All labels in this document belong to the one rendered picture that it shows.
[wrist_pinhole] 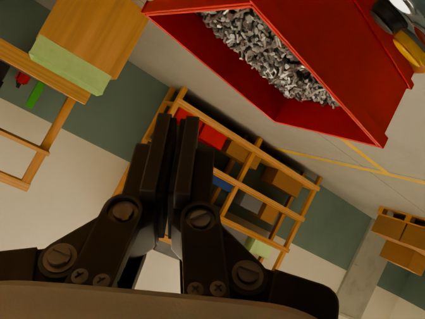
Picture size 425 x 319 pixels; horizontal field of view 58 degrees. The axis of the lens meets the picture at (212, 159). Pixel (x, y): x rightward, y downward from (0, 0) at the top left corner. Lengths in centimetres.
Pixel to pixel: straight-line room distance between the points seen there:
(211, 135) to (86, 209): 205
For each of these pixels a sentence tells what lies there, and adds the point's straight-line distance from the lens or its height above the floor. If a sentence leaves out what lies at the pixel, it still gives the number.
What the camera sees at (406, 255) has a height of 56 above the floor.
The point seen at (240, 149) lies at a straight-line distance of 583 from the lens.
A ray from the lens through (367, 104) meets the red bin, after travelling 54.
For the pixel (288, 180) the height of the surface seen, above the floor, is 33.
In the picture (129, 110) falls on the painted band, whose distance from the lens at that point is 563.
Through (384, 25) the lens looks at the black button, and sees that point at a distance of 28.
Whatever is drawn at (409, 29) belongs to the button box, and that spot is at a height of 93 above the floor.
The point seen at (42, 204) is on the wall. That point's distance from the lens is 564.
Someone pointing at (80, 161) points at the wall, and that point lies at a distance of 557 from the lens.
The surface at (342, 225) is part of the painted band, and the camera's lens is 841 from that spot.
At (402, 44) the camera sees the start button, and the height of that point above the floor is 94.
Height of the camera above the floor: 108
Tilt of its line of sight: 4 degrees down
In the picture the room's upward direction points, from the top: 153 degrees counter-clockwise
